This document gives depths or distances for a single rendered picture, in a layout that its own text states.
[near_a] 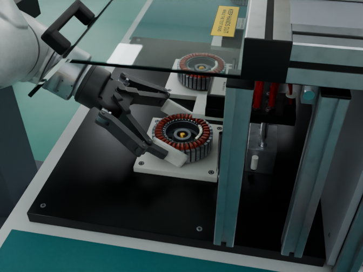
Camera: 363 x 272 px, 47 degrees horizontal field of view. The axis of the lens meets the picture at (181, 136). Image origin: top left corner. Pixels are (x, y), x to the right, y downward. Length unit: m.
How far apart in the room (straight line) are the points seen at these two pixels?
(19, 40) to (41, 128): 1.63
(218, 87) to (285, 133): 0.22
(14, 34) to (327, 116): 0.39
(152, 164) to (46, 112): 1.60
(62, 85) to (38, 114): 1.58
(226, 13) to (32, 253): 0.46
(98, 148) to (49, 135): 1.33
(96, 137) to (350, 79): 0.54
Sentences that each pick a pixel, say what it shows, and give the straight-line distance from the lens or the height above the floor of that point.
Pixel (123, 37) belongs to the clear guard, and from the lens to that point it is 0.53.
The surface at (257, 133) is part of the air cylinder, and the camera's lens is 0.76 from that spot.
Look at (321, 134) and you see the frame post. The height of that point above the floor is 1.00.
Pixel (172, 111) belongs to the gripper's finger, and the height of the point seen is 0.82.
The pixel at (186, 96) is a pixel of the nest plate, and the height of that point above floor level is 0.78.
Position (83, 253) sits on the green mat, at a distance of 0.68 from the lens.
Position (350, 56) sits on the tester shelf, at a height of 1.11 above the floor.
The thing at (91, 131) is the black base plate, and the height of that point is 0.77.
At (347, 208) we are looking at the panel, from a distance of 0.58.
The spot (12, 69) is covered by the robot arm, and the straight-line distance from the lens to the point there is 0.58.
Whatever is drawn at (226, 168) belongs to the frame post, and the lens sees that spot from 0.53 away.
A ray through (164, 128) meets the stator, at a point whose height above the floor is 0.82.
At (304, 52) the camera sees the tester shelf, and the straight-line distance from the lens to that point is 0.42.
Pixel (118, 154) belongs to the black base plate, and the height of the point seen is 0.77.
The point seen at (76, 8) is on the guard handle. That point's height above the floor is 1.06.
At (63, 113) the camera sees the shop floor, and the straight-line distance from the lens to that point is 2.28.
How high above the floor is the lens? 1.30
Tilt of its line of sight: 39 degrees down
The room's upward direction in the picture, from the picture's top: straight up
